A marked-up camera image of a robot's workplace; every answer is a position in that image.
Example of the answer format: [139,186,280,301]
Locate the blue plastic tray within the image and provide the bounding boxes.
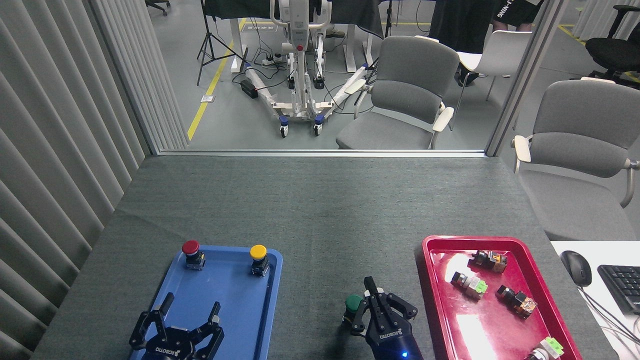
[130,245,284,360]

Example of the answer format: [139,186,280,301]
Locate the black switch with orange part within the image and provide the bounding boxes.
[468,249,509,274]

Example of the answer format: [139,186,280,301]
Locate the black tripod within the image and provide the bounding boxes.
[196,0,249,87]

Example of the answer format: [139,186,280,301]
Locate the grey switch with green end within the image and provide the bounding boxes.
[450,271,489,300]

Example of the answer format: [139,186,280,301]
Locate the green push button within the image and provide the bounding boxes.
[342,294,366,327]

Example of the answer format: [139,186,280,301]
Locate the person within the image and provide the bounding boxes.
[428,0,545,88]

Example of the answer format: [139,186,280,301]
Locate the black computer mouse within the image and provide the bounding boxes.
[560,250,593,288]

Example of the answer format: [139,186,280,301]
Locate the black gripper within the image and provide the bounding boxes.
[350,276,424,360]
[128,292,225,360]

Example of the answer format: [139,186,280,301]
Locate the silver frame post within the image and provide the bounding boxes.
[485,0,569,157]

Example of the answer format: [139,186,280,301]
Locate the grey chair with cream armrests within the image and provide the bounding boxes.
[335,35,461,150]
[511,79,640,241]

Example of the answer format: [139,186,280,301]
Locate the red push button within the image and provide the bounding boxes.
[181,240,206,271]

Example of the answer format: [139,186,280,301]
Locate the white stand on wheels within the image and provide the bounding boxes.
[244,0,372,139]

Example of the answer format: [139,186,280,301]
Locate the red plastic tray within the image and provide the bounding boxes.
[414,236,584,360]

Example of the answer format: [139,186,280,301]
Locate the black keyboard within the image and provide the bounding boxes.
[597,264,640,315]

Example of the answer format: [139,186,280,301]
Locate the white switch with green block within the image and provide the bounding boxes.
[524,337,565,360]

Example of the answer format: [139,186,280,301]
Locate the black switch with amber block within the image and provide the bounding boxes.
[496,284,539,319]

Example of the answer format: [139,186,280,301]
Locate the mouse and keyboard cables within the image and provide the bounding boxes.
[579,286,640,352]

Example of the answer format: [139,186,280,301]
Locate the silver frame rail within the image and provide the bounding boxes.
[158,148,488,159]

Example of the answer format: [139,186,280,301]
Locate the black office chair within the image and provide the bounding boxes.
[571,4,640,85]
[144,0,172,17]

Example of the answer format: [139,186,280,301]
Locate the yellow push button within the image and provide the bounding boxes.
[249,244,271,277]

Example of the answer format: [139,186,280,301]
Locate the white plastic chair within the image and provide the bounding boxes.
[449,30,534,132]

